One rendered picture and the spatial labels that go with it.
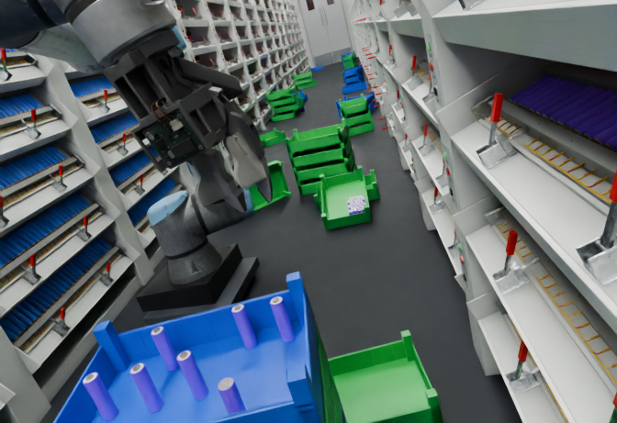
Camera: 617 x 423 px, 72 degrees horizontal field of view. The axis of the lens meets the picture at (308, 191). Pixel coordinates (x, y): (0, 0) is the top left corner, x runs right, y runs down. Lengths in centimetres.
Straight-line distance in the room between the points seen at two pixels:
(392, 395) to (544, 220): 68
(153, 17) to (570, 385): 57
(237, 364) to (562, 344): 40
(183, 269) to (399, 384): 78
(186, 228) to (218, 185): 92
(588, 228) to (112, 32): 46
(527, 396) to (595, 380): 27
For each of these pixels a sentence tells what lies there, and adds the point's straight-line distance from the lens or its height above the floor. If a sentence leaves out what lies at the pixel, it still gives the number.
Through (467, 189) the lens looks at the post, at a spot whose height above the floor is 45.
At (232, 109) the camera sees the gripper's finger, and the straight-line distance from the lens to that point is 48.
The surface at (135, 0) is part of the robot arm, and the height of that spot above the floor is 85.
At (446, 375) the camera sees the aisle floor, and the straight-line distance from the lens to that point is 108.
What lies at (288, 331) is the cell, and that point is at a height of 42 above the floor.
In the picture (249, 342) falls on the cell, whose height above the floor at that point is 42.
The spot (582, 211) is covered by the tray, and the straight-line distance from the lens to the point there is 46.
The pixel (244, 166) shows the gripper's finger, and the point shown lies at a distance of 47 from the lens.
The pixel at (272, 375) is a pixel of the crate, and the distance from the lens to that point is 57.
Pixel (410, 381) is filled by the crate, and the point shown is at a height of 0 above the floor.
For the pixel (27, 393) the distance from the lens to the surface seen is 148.
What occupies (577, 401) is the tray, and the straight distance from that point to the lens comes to 56.
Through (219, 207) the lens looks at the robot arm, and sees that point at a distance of 140.
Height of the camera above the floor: 78
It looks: 20 degrees down
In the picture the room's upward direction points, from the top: 16 degrees counter-clockwise
